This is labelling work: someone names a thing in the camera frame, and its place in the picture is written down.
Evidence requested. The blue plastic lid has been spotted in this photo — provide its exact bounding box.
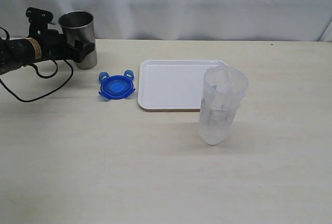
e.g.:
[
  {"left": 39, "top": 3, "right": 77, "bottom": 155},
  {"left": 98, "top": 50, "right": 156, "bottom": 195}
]
[{"left": 99, "top": 70, "right": 135, "bottom": 100}]

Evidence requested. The white backdrop curtain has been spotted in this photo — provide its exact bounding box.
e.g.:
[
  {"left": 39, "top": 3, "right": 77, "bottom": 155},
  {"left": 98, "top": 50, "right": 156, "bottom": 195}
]
[{"left": 1, "top": 0, "right": 331, "bottom": 41}]

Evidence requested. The white rectangular tray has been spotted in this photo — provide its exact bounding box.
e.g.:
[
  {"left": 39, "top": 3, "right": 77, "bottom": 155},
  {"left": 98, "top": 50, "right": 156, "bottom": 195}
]
[{"left": 137, "top": 60, "right": 226, "bottom": 111}]

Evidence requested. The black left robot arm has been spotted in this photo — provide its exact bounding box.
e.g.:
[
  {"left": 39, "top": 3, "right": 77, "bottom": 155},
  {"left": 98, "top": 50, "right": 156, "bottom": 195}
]
[{"left": 1, "top": 7, "right": 95, "bottom": 75}]

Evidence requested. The black camera cable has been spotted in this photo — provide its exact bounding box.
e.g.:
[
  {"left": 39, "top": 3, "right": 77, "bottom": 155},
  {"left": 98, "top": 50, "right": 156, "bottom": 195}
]
[{"left": 0, "top": 26, "right": 75, "bottom": 103}]

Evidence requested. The clear plastic container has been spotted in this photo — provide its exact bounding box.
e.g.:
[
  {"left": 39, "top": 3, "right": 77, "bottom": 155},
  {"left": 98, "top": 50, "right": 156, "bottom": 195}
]
[{"left": 199, "top": 65, "right": 248, "bottom": 145}]

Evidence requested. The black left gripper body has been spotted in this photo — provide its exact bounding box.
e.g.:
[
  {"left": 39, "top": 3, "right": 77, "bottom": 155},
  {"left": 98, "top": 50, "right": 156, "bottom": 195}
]
[{"left": 26, "top": 7, "right": 83, "bottom": 63}]

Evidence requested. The stainless steel cup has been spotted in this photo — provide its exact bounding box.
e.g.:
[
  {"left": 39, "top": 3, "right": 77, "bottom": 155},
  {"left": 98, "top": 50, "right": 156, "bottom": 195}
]
[{"left": 59, "top": 11, "right": 97, "bottom": 69}]

